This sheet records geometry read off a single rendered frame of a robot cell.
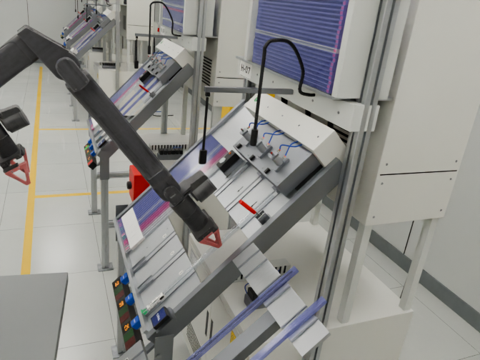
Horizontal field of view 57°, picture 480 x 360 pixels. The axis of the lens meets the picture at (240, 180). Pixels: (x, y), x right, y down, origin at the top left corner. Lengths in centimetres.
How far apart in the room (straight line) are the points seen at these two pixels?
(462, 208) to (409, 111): 162
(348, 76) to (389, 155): 30
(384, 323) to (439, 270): 140
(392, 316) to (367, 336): 11
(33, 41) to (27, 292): 96
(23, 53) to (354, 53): 73
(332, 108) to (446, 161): 44
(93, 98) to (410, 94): 82
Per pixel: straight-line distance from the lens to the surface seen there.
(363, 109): 116
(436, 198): 153
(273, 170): 126
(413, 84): 130
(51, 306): 162
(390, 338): 179
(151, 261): 149
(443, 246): 301
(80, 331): 242
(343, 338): 163
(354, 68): 114
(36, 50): 98
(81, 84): 98
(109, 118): 104
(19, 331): 155
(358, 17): 112
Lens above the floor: 159
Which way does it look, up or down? 22 degrees down
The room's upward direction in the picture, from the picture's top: 7 degrees clockwise
